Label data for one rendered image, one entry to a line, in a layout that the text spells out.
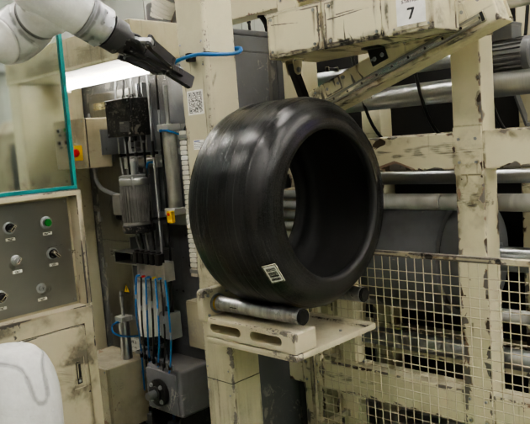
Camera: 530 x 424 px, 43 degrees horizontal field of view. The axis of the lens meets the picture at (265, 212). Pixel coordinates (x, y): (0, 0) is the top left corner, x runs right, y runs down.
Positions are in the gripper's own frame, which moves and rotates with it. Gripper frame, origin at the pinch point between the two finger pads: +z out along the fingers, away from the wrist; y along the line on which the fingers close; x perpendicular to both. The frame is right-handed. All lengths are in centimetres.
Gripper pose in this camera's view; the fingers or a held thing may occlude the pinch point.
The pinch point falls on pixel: (179, 76)
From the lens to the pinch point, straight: 160.1
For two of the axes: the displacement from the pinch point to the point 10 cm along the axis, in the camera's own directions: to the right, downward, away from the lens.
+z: 7.0, 3.6, 6.2
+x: 2.0, -9.3, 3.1
